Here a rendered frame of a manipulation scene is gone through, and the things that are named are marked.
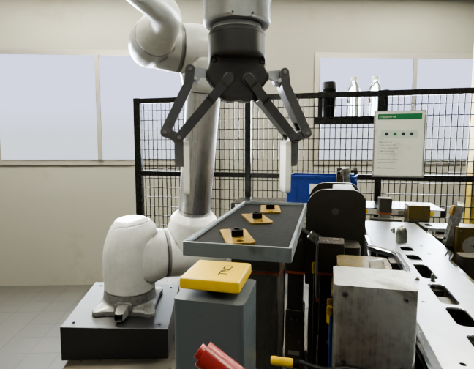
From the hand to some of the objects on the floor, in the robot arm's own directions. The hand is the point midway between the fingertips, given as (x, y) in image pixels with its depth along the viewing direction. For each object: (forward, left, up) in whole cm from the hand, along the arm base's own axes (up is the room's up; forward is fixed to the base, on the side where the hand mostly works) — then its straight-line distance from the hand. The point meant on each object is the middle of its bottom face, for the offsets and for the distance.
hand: (237, 184), depth 50 cm
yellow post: (+125, +109, -125) cm, 208 cm away
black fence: (+48, +124, -129) cm, 185 cm away
